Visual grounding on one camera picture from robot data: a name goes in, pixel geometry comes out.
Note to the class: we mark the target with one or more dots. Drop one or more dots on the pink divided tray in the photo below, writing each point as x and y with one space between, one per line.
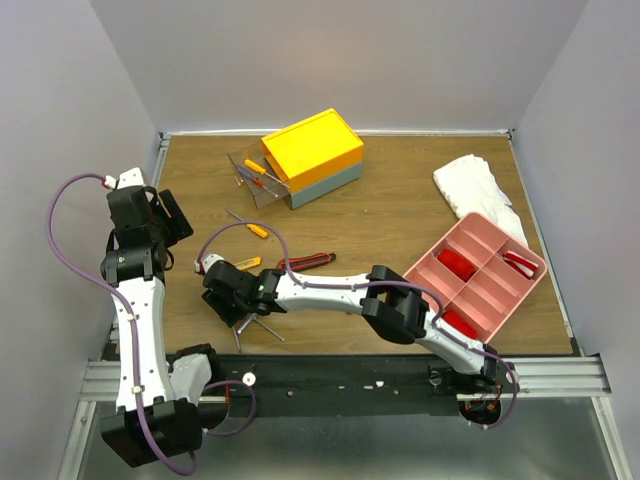
495 291

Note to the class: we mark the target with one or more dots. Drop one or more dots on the blue red screwdriver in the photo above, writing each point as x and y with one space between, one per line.
253 179

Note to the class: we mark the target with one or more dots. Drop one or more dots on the red black utility knife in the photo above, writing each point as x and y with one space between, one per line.
312 261

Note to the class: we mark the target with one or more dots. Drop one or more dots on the aluminium rail frame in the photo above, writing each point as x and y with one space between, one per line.
559 425

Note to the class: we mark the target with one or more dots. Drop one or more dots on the red white tool in tray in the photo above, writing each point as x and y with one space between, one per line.
526 267

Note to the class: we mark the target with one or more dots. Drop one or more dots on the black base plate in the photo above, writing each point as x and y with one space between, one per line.
343 385

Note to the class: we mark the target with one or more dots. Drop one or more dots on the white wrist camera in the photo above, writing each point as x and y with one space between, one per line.
203 265
132 177

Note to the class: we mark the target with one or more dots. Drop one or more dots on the orange screwdriver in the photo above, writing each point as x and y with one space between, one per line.
254 228
262 170

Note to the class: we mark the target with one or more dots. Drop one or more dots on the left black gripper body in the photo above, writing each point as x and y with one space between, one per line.
161 227

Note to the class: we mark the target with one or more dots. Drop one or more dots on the white folded cloth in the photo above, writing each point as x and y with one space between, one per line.
468 186

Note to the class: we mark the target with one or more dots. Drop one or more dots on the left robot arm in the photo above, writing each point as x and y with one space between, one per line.
157 405

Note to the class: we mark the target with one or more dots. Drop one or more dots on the transparent smoky drawer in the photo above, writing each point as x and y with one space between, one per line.
257 153

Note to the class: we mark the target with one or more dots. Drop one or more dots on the silver T-handle wrench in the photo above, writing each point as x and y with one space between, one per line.
253 319

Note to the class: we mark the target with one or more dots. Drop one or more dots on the yellow utility knife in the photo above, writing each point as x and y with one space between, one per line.
249 263

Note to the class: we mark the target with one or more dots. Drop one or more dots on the red tape roll upper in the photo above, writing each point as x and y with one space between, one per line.
460 266

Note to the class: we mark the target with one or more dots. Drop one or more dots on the yellow and grey drawer box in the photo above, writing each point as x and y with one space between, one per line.
314 156

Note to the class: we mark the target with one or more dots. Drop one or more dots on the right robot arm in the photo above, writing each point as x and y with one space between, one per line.
397 310

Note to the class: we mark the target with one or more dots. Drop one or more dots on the red tape roll lower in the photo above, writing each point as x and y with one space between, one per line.
453 319

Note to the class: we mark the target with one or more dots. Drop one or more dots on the green handle screwdriver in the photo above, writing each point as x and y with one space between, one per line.
237 339

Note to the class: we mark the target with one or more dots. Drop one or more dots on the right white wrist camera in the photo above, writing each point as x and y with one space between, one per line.
203 265

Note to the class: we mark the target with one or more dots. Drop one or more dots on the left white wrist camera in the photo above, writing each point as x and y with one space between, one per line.
132 177

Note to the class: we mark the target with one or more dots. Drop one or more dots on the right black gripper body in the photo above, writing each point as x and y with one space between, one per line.
220 304

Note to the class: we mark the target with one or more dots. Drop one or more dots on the red tape roll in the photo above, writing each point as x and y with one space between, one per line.
453 319
460 266

